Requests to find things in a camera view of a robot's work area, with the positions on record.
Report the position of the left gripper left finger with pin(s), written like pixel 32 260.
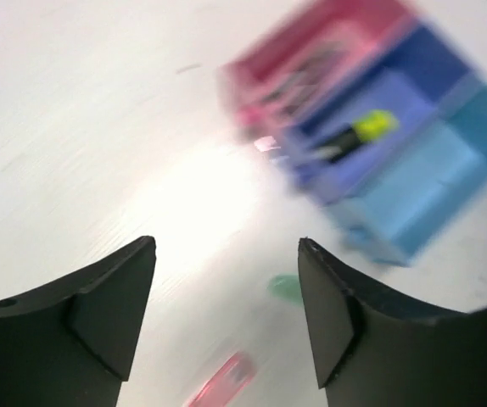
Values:
pixel 72 341

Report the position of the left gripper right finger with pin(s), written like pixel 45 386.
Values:
pixel 375 346

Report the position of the yellow highlighter marker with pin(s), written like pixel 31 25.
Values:
pixel 371 127

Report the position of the green correction tape case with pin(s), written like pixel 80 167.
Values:
pixel 287 288

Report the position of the pink correction tape case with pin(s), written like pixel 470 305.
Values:
pixel 235 374

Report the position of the dark blue storage bin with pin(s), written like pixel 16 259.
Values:
pixel 415 80

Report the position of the light blue storage bin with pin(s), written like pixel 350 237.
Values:
pixel 395 214

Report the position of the pink storage bin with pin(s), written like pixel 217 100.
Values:
pixel 319 46

